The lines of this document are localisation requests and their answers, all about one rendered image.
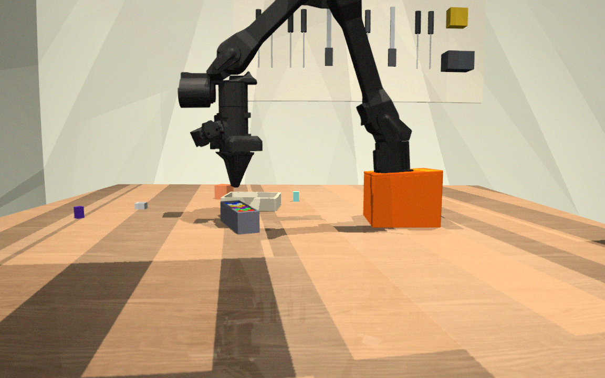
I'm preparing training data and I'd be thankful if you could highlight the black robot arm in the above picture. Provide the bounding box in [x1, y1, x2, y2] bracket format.
[178, 0, 414, 173]

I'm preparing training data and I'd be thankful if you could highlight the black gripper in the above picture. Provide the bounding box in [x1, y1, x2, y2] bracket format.
[210, 107, 263, 187]

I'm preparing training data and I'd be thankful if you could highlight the white shallow tray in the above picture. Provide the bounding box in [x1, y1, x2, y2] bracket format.
[221, 192, 281, 211]

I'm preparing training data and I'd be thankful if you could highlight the small purple block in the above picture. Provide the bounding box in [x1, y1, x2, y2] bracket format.
[74, 206, 84, 219]

